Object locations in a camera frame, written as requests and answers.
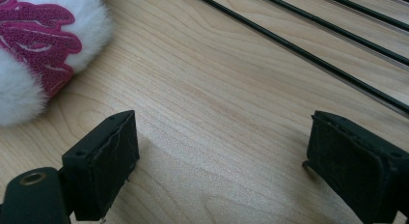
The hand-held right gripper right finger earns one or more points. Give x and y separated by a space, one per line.
353 172

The white fluffy item pink embroidery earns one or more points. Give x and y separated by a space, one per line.
35 53

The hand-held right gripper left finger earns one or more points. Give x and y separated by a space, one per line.
103 166

